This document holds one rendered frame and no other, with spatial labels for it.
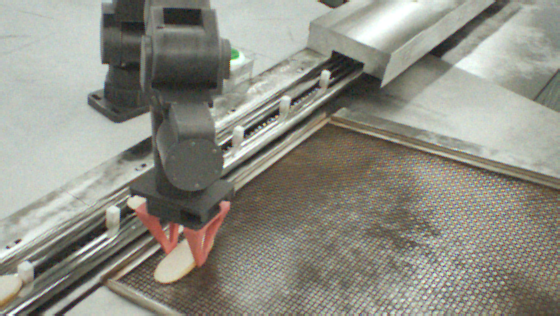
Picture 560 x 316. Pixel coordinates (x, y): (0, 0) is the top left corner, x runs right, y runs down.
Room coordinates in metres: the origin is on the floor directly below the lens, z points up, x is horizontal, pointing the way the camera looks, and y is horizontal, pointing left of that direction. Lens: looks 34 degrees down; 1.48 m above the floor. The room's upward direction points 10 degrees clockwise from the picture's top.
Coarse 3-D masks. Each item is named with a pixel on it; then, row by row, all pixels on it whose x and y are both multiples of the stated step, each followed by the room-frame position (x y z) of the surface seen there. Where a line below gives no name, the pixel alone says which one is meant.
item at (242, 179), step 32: (320, 128) 0.95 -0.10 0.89; (352, 128) 0.95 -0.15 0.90; (320, 160) 0.85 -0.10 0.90; (384, 160) 0.86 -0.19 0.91; (416, 160) 0.86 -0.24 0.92; (480, 160) 0.86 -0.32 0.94; (224, 224) 0.68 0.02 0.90; (256, 224) 0.68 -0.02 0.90; (416, 224) 0.70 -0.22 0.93; (448, 224) 0.71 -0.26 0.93; (480, 224) 0.71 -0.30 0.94; (544, 224) 0.72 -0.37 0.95; (128, 256) 0.59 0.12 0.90; (256, 256) 0.62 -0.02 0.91; (288, 256) 0.62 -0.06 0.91; (320, 256) 0.62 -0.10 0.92; (416, 256) 0.64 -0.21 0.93; (480, 256) 0.64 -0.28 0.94; (544, 256) 0.65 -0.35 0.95; (128, 288) 0.54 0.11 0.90; (320, 288) 0.57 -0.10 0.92; (416, 288) 0.58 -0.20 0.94; (448, 288) 0.58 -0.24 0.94
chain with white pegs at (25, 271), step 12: (324, 72) 1.19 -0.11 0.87; (324, 84) 1.18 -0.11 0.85; (288, 108) 1.07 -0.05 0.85; (240, 132) 0.94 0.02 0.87; (252, 132) 0.99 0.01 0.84; (108, 216) 0.70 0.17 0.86; (120, 216) 0.72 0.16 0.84; (108, 228) 0.70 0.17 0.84; (84, 240) 0.67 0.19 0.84; (72, 252) 0.64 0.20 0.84; (24, 264) 0.58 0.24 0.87; (48, 264) 0.62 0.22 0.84; (24, 276) 0.57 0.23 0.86; (36, 276) 0.60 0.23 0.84
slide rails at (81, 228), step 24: (288, 96) 1.11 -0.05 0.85; (312, 96) 1.12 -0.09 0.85; (240, 120) 1.00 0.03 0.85; (240, 144) 0.93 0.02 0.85; (96, 216) 0.70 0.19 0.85; (48, 240) 0.65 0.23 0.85; (72, 240) 0.65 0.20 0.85; (96, 240) 0.66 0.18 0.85; (72, 264) 0.61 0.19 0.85; (24, 288) 0.56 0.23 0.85; (0, 312) 0.53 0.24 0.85
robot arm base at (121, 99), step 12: (108, 72) 1.05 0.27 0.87; (120, 72) 1.01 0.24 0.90; (132, 72) 1.01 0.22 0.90; (108, 84) 1.01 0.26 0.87; (120, 84) 1.01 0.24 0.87; (132, 84) 1.01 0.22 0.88; (96, 96) 1.03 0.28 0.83; (108, 96) 1.01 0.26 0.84; (120, 96) 1.00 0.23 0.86; (132, 96) 1.00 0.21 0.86; (144, 96) 1.02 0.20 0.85; (96, 108) 1.00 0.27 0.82; (108, 108) 0.99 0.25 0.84; (120, 108) 1.00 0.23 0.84; (132, 108) 1.00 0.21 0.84; (144, 108) 1.02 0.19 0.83; (120, 120) 0.98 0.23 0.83
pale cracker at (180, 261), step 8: (176, 248) 0.61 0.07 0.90; (184, 248) 0.61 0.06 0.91; (168, 256) 0.60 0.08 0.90; (176, 256) 0.60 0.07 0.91; (184, 256) 0.60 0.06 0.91; (192, 256) 0.60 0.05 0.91; (160, 264) 0.58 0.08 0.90; (168, 264) 0.58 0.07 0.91; (176, 264) 0.58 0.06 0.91; (184, 264) 0.59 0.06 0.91; (192, 264) 0.59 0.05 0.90; (160, 272) 0.57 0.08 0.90; (168, 272) 0.57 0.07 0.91; (176, 272) 0.57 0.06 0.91; (184, 272) 0.58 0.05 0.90; (160, 280) 0.56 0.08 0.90; (168, 280) 0.56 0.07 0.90; (176, 280) 0.57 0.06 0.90
